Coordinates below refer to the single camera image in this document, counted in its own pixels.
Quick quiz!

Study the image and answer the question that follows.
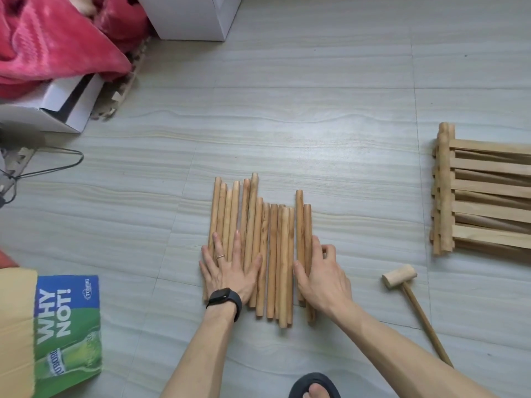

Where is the person's left forearm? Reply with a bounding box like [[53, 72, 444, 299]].
[[160, 306, 242, 398]]

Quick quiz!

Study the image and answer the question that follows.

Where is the wooden mallet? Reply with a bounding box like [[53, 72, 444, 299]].
[[382, 263, 455, 367]]

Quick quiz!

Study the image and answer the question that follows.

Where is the black smartwatch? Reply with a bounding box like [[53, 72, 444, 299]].
[[205, 287, 243, 322]]

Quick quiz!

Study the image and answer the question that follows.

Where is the person's right forearm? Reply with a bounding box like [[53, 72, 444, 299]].
[[332, 298, 474, 398]]

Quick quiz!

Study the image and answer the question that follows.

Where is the red fleece blanket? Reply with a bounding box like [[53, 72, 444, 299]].
[[0, 0, 152, 100]]

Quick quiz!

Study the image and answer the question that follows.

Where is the wire clothes hanger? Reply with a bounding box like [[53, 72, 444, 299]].
[[0, 145, 85, 208]]

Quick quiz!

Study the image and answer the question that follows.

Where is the white box cabinet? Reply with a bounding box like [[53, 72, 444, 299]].
[[137, 0, 244, 42]]

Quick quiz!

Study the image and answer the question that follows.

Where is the slatted wooden shelf panel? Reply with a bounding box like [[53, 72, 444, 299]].
[[429, 122, 531, 264]]

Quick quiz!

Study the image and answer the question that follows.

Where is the person's right hand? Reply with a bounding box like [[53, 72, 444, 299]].
[[292, 236, 353, 322]]

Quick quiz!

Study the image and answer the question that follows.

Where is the green cardboard box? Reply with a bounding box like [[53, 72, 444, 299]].
[[0, 268, 103, 398]]

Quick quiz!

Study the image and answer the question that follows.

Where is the person's left hand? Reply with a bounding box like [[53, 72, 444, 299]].
[[199, 229, 263, 307]]

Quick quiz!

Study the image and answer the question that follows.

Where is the flat white box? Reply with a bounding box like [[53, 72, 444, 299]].
[[0, 72, 106, 134]]

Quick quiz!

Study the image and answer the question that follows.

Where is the person's black sandal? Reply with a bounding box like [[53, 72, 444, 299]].
[[289, 372, 341, 398]]

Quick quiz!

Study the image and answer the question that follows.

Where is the pile of wooden dowels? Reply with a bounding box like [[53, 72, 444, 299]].
[[201, 172, 318, 330]]

